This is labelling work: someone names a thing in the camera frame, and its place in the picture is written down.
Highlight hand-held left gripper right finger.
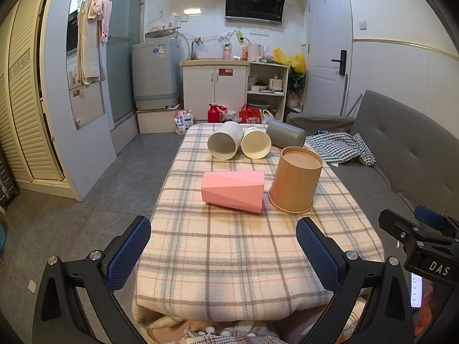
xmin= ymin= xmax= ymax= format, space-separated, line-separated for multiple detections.
xmin=287 ymin=217 xmax=417 ymax=344

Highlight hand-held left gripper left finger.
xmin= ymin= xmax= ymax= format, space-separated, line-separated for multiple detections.
xmin=33 ymin=216 xmax=158 ymax=344

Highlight cream cup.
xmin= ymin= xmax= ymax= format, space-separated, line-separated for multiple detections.
xmin=240 ymin=126 xmax=272 ymax=159

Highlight brown cup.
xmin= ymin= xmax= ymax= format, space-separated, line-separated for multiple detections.
xmin=269 ymin=146 xmax=324 ymax=213

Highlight pink faceted cup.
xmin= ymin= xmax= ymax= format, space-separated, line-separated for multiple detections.
xmin=201 ymin=171 xmax=265 ymax=215

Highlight white sink cabinet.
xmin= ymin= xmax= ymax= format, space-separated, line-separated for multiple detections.
xmin=179 ymin=60 xmax=249 ymax=114

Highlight white door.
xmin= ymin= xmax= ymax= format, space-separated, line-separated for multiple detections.
xmin=303 ymin=0 xmax=354 ymax=115

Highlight grey cup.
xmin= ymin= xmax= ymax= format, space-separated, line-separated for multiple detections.
xmin=266 ymin=120 xmax=306 ymax=148

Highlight red thermos flask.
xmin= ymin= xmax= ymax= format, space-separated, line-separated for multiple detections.
xmin=207 ymin=103 xmax=227 ymax=123

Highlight black door lock handle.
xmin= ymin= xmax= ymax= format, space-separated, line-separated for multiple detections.
xmin=332 ymin=50 xmax=348 ymax=76

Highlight pink hanging cloth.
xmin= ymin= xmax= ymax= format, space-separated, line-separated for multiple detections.
xmin=87 ymin=0 xmax=112 ymax=43

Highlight wall mirror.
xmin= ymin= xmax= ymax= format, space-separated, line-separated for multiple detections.
xmin=66 ymin=0 xmax=106 ymax=130

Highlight red shopping bag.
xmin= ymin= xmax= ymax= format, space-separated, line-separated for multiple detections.
xmin=239 ymin=103 xmax=264 ymax=124

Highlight white cup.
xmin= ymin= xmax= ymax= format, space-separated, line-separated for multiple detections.
xmin=207 ymin=121 xmax=244 ymax=160

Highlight grey washing machine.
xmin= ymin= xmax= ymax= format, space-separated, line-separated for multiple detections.
xmin=131 ymin=38 xmax=181 ymax=110

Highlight white printed package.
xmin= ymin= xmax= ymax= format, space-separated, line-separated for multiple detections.
xmin=174 ymin=109 xmax=195 ymax=135

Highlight louvered closet doors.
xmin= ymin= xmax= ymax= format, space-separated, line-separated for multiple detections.
xmin=0 ymin=0 xmax=66 ymax=183

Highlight green checked cloth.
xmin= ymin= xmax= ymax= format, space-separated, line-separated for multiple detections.
xmin=305 ymin=131 xmax=376 ymax=167

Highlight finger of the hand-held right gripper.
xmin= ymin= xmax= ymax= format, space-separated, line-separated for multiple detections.
xmin=379 ymin=208 xmax=423 ymax=249
xmin=414 ymin=205 xmax=459 ymax=241

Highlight white wire hanger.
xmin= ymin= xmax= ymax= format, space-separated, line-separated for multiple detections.
xmin=146 ymin=11 xmax=174 ymax=31

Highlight plaid blanket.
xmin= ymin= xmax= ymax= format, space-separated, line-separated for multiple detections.
xmin=132 ymin=122 xmax=386 ymax=330

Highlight beige hanging towel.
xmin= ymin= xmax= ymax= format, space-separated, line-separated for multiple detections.
xmin=75 ymin=0 xmax=102 ymax=85

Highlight white washing machine platform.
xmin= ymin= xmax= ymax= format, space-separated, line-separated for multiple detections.
xmin=135 ymin=102 xmax=184 ymax=134

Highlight green plant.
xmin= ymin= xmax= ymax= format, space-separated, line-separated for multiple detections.
xmin=288 ymin=65 xmax=306 ymax=95

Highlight grey sofa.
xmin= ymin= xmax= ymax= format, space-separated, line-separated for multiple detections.
xmin=286 ymin=89 xmax=459 ymax=259

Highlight white open shelf unit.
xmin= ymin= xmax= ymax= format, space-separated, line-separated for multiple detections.
xmin=246 ymin=62 xmax=289 ymax=122

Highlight yellow plastic bag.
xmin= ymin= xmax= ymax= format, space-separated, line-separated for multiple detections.
xmin=273 ymin=48 xmax=307 ymax=74

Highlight black range hood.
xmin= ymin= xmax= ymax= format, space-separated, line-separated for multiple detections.
xmin=225 ymin=0 xmax=289 ymax=25

